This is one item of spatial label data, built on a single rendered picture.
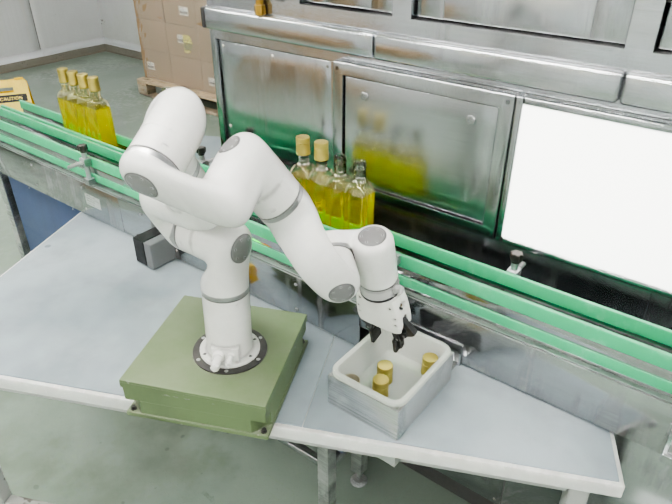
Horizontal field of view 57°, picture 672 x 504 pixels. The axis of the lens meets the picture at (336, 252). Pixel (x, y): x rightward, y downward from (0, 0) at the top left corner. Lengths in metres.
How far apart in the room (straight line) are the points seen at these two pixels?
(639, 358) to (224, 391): 0.78
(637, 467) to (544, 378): 0.44
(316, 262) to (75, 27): 6.92
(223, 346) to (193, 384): 0.09
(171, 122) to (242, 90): 0.95
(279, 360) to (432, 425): 0.34
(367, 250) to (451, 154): 0.46
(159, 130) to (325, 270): 0.33
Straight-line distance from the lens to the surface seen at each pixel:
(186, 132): 0.92
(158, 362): 1.33
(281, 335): 1.36
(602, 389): 1.32
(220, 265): 1.15
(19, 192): 2.62
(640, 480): 1.74
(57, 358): 1.57
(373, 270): 1.08
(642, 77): 1.26
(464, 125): 1.40
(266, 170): 0.91
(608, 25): 1.30
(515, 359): 1.36
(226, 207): 0.87
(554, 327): 1.31
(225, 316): 1.22
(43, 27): 7.58
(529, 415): 1.37
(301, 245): 0.97
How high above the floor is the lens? 1.69
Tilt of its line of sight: 31 degrees down
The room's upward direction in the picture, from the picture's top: straight up
